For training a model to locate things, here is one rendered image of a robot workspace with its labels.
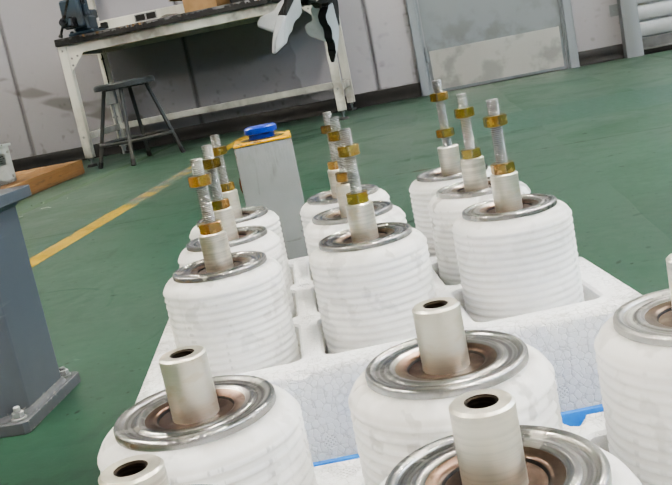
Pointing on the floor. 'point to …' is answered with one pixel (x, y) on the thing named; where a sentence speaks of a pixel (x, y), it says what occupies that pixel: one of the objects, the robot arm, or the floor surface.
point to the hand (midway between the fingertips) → (308, 59)
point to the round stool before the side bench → (127, 118)
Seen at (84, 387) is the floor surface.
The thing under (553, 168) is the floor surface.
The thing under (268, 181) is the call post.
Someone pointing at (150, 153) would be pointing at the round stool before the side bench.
